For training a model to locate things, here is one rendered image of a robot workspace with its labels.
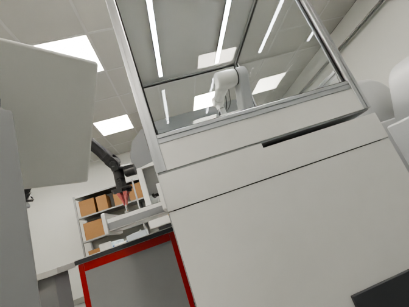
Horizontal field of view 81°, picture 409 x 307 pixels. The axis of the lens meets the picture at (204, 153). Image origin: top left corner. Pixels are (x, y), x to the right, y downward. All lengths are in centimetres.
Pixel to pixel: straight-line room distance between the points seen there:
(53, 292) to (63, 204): 428
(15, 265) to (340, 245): 93
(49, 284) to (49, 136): 154
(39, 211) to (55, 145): 582
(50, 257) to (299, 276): 572
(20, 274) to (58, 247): 578
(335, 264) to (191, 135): 69
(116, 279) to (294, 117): 127
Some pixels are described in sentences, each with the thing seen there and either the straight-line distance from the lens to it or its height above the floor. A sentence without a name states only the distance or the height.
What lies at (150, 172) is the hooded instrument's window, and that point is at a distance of 231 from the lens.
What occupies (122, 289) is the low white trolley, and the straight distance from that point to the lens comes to 160.
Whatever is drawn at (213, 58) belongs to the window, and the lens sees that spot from 114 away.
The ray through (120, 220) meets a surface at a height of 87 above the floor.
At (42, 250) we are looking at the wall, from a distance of 637.
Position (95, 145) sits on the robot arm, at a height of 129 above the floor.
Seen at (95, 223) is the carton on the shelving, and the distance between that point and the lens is 549.
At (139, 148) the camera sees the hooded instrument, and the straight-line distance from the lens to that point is 237.
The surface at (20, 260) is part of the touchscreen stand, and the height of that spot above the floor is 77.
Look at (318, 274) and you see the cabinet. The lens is 100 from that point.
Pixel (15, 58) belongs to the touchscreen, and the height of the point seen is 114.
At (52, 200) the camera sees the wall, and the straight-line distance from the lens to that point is 637.
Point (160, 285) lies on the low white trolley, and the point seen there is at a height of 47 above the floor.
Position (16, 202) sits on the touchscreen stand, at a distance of 47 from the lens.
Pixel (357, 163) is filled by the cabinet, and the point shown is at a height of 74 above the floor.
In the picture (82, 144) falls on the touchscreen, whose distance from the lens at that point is 68.
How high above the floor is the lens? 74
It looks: 14 degrees up
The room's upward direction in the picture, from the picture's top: 20 degrees counter-clockwise
